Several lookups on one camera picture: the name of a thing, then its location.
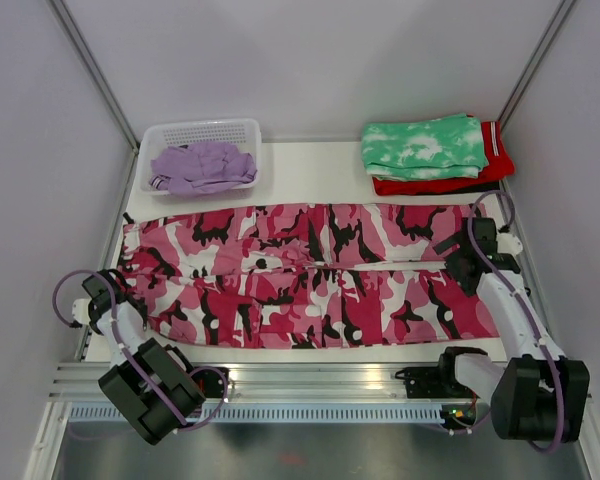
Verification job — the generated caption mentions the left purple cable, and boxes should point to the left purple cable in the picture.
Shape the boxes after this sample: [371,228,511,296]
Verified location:
[52,268,189,434]

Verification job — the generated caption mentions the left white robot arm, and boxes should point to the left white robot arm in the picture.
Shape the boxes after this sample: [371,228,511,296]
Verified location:
[82,270,205,445]

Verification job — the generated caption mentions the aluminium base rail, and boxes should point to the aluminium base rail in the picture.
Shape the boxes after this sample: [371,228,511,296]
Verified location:
[49,360,594,401]

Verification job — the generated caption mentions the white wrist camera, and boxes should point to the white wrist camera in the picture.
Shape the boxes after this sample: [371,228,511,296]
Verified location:
[71,298,91,325]
[496,232,524,256]

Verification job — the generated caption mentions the pink camouflage trousers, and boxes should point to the pink camouflage trousers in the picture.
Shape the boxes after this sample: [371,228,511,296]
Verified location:
[117,204,497,350]

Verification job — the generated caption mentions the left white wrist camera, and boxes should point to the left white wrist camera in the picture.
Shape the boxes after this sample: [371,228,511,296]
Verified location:
[71,298,91,325]

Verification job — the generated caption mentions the white plastic basket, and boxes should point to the white plastic basket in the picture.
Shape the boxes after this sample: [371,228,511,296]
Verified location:
[135,118,262,197]

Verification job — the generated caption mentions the right aluminium frame post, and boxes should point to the right aluminium frame post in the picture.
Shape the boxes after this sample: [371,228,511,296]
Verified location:
[498,0,579,132]

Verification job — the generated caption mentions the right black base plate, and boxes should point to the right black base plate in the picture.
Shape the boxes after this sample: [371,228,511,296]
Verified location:
[394,366,474,400]

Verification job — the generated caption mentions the aluminium frame post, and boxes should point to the aluminium frame post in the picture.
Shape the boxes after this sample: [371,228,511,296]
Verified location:
[498,0,579,132]
[47,0,139,146]

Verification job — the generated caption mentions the lilac trousers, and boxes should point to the lilac trousers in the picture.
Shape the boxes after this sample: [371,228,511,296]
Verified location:
[147,141,258,198]

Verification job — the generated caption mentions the left aluminium frame post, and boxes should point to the left aluminium frame post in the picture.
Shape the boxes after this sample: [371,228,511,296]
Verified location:
[47,0,139,146]

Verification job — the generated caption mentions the green tie-dye folded trousers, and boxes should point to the green tie-dye folded trousers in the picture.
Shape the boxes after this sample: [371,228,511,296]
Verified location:
[361,113,488,182]

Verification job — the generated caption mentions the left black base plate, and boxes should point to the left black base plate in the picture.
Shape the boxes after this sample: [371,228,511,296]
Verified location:
[191,366,230,399]

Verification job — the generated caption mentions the red folded trousers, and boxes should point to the red folded trousers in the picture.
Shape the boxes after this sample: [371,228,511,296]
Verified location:
[372,121,515,196]

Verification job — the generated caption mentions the white slotted cable duct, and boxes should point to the white slotted cable duct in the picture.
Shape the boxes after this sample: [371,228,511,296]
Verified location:
[67,403,476,425]

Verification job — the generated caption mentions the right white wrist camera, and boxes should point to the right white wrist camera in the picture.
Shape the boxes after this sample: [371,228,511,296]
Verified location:
[496,232,524,256]

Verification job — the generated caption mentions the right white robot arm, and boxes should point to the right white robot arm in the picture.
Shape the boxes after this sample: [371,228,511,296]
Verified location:
[435,218,590,450]

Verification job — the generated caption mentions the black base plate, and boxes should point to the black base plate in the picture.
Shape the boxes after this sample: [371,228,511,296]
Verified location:
[394,366,474,400]
[191,366,230,399]

